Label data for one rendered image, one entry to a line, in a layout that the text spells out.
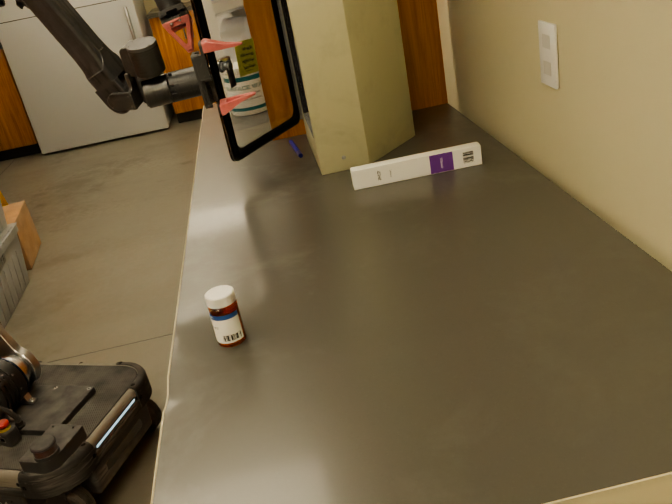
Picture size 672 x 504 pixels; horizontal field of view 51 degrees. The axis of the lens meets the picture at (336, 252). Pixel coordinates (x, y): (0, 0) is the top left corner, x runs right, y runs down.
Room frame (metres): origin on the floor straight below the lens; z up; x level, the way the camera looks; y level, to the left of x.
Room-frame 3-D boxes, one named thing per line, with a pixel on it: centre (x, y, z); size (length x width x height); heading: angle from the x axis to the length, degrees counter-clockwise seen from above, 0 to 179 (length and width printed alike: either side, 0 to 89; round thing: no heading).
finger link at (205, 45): (1.40, 0.14, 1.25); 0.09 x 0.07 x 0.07; 93
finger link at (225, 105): (1.40, 0.14, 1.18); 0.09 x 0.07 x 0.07; 93
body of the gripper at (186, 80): (1.40, 0.21, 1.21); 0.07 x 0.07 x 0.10; 3
